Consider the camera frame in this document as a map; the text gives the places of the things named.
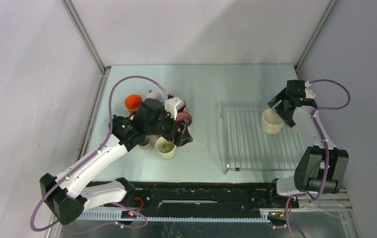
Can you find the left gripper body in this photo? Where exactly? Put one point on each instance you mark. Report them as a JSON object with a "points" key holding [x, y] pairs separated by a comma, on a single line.
{"points": [[172, 134]]}

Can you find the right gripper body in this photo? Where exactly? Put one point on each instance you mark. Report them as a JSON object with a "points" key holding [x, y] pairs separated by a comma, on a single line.
{"points": [[284, 114]]}

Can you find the pink patterned mug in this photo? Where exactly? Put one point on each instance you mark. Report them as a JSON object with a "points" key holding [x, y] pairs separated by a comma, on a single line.
{"points": [[181, 116]]}

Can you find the pale green cup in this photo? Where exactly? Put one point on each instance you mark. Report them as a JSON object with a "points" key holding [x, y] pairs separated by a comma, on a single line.
{"points": [[166, 149]]}

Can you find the cream cup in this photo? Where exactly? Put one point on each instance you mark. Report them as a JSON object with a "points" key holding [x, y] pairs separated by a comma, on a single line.
{"points": [[272, 123]]}

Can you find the beige mug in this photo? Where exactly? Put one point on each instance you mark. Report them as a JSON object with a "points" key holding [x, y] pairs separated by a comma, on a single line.
{"points": [[146, 144]]}

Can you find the light blue mug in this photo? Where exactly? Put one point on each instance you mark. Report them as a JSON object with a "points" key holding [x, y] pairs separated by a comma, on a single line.
{"points": [[155, 95]]}

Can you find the orange mug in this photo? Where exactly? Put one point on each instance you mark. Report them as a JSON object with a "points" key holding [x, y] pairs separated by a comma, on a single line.
{"points": [[132, 102]]}

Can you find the dark green mug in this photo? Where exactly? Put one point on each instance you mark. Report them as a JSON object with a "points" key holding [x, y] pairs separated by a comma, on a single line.
{"points": [[115, 119]]}

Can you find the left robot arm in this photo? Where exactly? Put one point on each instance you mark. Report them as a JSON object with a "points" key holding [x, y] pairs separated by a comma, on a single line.
{"points": [[68, 195]]}

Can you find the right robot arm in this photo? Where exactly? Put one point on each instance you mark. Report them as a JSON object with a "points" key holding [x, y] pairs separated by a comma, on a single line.
{"points": [[322, 167]]}

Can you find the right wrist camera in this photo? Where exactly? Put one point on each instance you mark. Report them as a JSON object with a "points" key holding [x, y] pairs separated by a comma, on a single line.
{"points": [[310, 94]]}

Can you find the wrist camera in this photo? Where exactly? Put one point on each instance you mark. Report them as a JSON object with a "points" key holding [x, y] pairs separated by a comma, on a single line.
{"points": [[173, 105], [310, 94]]}

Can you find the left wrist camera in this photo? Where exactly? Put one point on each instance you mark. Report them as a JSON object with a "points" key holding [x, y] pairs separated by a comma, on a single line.
{"points": [[173, 105]]}

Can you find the wire dish rack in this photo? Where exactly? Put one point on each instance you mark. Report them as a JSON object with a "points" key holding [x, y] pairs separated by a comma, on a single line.
{"points": [[247, 147]]}

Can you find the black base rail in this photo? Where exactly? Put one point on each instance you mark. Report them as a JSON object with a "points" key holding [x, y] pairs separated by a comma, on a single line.
{"points": [[206, 200]]}

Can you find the grey cable duct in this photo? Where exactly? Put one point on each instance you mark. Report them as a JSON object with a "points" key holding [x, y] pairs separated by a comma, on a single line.
{"points": [[124, 215]]}

